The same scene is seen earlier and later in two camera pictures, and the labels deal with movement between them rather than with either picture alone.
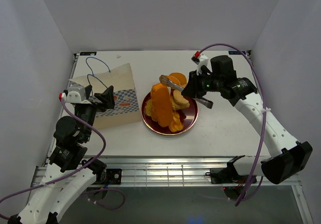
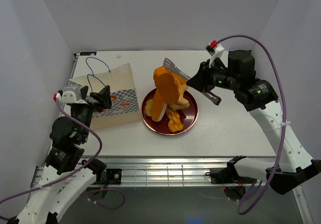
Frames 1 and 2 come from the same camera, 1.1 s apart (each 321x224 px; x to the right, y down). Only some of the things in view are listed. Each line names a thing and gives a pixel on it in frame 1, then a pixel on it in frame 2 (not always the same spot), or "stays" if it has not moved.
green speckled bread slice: [148, 107] stays
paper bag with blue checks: [126, 108] stays
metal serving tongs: [167, 81] -> [168, 64]
